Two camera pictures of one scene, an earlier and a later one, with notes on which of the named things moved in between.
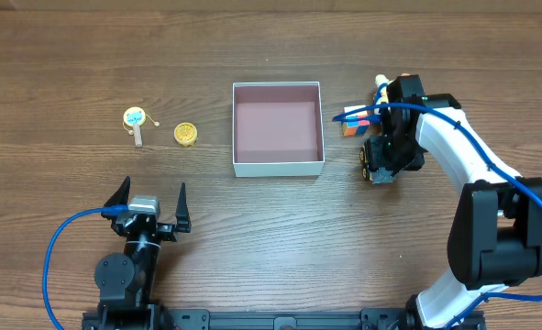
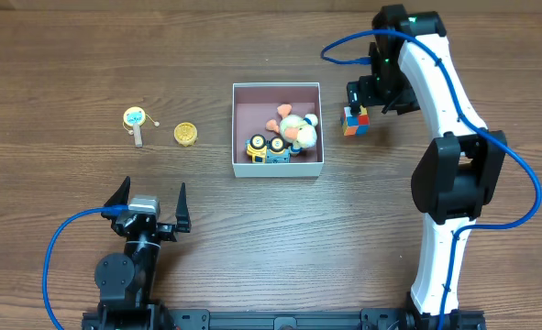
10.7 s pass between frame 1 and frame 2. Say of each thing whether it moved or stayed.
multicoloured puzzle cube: stayed
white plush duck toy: moved
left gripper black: stayed
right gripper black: moved
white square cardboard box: stayed
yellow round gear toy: stayed
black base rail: stayed
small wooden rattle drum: stayed
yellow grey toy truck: moved
